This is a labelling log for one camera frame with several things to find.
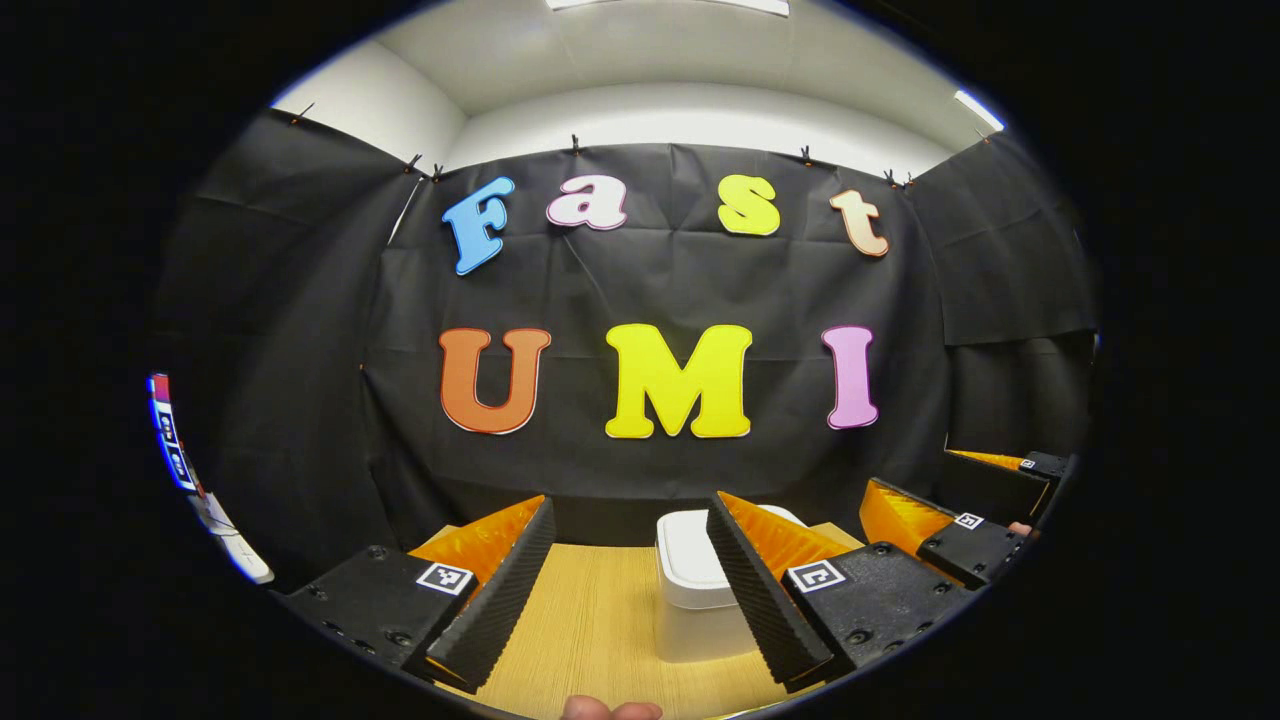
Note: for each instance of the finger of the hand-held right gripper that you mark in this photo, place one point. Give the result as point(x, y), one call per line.
point(985, 485)
point(975, 550)

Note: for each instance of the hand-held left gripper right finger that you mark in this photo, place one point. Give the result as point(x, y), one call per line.
point(760, 600)

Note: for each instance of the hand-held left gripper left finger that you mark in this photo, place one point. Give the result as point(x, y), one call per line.
point(500, 600)

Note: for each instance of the white desktop garbage bin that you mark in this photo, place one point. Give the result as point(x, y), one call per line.
point(690, 560)

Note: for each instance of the wooden desktop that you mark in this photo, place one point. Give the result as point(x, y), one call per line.
point(590, 630)

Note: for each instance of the black backdrop cloth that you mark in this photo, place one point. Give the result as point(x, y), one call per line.
point(640, 290)

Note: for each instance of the small ceiling light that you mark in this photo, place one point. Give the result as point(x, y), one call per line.
point(978, 108)

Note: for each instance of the row of small black clips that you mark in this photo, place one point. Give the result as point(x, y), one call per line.
point(575, 143)

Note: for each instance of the long ceiling light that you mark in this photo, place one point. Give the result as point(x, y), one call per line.
point(670, 5)

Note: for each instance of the colourful wall poster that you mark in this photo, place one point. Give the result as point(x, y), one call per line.
point(170, 430)

